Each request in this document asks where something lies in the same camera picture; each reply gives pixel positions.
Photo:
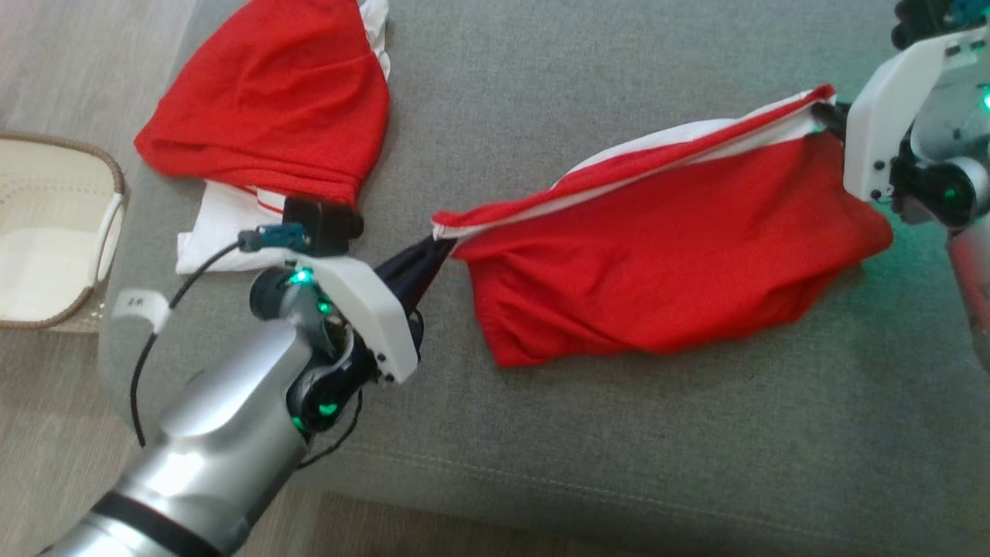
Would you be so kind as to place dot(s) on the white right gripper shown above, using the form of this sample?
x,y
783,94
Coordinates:
x,y
874,116

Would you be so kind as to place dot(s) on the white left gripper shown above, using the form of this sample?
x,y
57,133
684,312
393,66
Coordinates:
x,y
371,317

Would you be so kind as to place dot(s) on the red shorts with white stripe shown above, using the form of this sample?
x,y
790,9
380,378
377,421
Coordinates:
x,y
657,255

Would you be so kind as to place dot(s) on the red Bulls 23 jersey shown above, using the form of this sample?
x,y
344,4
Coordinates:
x,y
271,100

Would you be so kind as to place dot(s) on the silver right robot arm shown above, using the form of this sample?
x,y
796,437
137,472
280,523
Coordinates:
x,y
951,186

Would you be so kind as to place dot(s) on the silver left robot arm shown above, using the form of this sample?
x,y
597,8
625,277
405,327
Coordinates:
x,y
224,441

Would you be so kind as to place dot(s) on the large grey sofa ottoman cushion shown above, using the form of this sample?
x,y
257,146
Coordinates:
x,y
619,433

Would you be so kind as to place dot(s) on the cream perforated laundry basket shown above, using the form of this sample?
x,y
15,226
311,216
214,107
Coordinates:
x,y
46,232

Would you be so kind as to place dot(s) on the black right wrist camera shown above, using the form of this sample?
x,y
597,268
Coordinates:
x,y
920,23

